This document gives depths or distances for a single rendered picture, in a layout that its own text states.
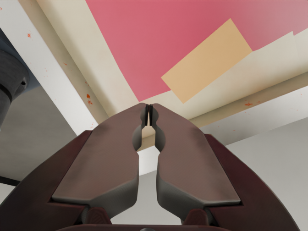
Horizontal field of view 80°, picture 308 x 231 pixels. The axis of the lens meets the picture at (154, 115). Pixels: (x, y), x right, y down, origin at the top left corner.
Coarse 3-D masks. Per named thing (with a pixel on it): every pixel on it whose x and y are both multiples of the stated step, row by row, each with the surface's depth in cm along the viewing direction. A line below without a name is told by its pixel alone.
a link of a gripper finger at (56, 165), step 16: (80, 144) 8; (48, 160) 7; (64, 160) 7; (32, 176) 7; (48, 176) 7; (16, 192) 6; (32, 192) 6; (48, 192) 6; (0, 208) 6; (16, 208) 6; (32, 208) 6; (48, 208) 6; (64, 208) 6; (80, 208) 6; (0, 224) 5; (16, 224) 5; (32, 224) 5; (48, 224) 5; (64, 224) 5; (80, 224) 6
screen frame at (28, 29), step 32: (0, 0) 20; (32, 0) 22; (32, 32) 20; (32, 64) 22; (64, 64) 22; (64, 96) 23; (256, 96) 23; (288, 96) 21; (224, 128) 23; (256, 128) 22
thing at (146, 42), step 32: (96, 0) 22; (128, 0) 22; (160, 0) 21; (192, 0) 21; (224, 0) 21; (256, 0) 20; (128, 32) 23; (160, 32) 22; (192, 32) 22; (256, 32) 22; (288, 32) 21; (128, 64) 24; (160, 64) 24
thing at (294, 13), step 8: (288, 0) 20; (296, 0) 20; (304, 0) 20; (288, 8) 20; (296, 8) 20; (304, 8) 20; (296, 16) 21; (304, 16) 21; (296, 24) 21; (304, 24) 21; (296, 32) 21
